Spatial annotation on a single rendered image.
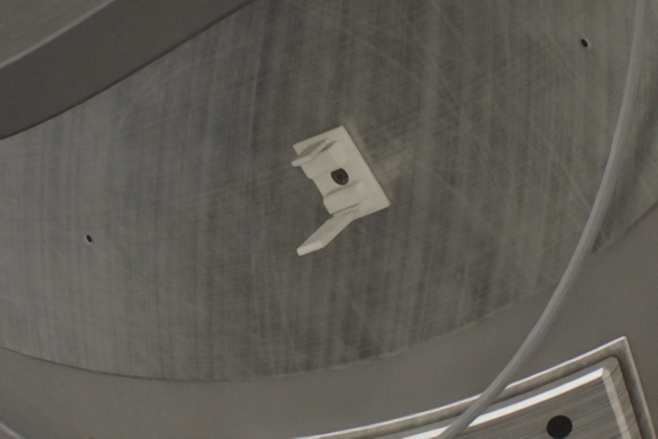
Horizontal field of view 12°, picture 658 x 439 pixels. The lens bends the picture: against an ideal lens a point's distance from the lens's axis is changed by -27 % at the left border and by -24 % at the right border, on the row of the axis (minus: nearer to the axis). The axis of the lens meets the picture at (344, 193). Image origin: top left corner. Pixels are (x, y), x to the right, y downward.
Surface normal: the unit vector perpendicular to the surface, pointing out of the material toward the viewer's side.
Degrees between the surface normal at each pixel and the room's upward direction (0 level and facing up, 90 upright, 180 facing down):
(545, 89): 90
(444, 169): 90
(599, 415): 90
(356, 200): 90
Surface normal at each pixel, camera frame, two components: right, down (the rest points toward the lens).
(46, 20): -0.40, -0.87
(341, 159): 0.70, -0.27
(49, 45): -0.49, 0.48
